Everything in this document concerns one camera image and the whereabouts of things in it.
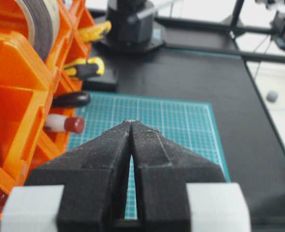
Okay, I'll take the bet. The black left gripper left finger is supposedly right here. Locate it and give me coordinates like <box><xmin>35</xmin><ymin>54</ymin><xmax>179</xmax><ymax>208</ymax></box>
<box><xmin>25</xmin><ymin>121</ymin><xmax>131</xmax><ymax>232</ymax></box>

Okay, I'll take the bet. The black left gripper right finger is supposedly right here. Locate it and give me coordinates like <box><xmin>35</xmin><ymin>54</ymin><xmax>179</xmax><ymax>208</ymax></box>
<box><xmin>130</xmin><ymin>121</ymin><xmax>226</xmax><ymax>232</ymax></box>

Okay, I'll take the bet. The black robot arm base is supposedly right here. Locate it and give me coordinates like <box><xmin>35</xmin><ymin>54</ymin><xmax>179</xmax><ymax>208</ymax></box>
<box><xmin>96</xmin><ymin>0</ymin><xmax>165</xmax><ymax>54</ymax></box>

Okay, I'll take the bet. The orange container rack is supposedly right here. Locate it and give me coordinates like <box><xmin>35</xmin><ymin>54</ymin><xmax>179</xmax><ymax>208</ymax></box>
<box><xmin>0</xmin><ymin>0</ymin><xmax>94</xmax><ymax>220</ymax></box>

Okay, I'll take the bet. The green cutting mat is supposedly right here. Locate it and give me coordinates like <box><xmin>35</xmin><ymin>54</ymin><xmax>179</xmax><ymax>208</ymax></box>
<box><xmin>66</xmin><ymin>91</ymin><xmax>231</xmax><ymax>220</ymax></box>

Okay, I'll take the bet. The black table mat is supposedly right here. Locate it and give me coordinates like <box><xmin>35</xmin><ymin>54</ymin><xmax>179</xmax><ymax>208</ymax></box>
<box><xmin>86</xmin><ymin>45</ymin><xmax>285</xmax><ymax>232</ymax></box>

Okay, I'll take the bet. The small grey object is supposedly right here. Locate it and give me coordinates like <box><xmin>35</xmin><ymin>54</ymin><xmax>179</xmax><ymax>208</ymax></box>
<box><xmin>266</xmin><ymin>91</ymin><xmax>278</xmax><ymax>102</ymax></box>

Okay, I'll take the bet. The roll of beige tape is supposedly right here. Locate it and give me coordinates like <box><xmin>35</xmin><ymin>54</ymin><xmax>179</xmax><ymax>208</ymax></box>
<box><xmin>16</xmin><ymin>0</ymin><xmax>60</xmax><ymax>62</ymax></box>

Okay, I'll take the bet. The red and white tool handle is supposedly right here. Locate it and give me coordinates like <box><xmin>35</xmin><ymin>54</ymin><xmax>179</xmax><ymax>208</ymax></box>
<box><xmin>44</xmin><ymin>114</ymin><xmax>85</xmax><ymax>134</ymax></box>

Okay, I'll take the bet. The black round tool handle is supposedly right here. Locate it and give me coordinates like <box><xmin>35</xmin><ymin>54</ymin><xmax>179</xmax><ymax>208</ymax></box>
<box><xmin>52</xmin><ymin>91</ymin><xmax>91</xmax><ymax>108</ymax></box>

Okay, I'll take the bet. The small yellow-black screwdriver handle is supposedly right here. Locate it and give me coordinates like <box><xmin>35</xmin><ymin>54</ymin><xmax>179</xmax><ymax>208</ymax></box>
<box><xmin>64</xmin><ymin>57</ymin><xmax>105</xmax><ymax>80</ymax></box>

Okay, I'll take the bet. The large yellow-black screwdriver handle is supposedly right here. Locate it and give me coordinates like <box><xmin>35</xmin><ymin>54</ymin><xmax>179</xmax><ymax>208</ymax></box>
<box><xmin>78</xmin><ymin>21</ymin><xmax>112</xmax><ymax>43</ymax></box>

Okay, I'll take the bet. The black frame bar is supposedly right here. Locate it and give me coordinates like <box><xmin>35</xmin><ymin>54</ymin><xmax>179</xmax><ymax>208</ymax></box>
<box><xmin>156</xmin><ymin>0</ymin><xmax>285</xmax><ymax>64</ymax></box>

